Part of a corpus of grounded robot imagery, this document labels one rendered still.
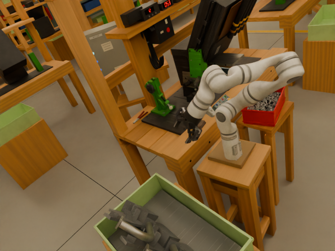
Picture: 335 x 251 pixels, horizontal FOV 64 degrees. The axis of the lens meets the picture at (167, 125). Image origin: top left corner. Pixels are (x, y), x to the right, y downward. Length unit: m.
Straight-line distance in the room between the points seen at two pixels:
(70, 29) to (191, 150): 1.01
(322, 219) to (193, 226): 1.26
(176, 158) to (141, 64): 0.80
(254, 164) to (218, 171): 0.20
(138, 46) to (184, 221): 1.25
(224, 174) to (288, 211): 0.99
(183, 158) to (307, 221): 1.14
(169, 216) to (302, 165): 1.60
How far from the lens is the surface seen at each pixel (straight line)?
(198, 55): 1.97
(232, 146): 1.50
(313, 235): 2.31
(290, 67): 1.12
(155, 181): 1.51
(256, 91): 1.22
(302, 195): 2.50
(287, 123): 2.14
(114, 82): 2.03
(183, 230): 1.37
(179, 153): 1.64
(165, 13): 2.05
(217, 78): 0.94
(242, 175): 1.51
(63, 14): 1.74
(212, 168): 1.57
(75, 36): 1.77
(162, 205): 1.48
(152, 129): 1.95
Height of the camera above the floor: 1.97
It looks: 34 degrees down
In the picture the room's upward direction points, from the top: 20 degrees counter-clockwise
